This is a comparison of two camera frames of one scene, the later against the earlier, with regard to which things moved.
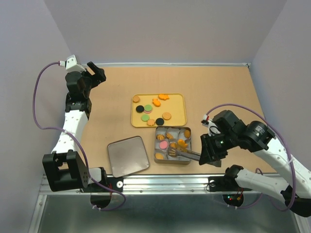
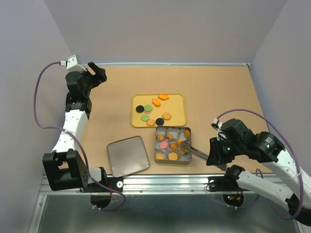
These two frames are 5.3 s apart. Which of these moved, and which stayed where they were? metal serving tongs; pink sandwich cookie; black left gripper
Moved: metal serving tongs
Stayed: pink sandwich cookie; black left gripper
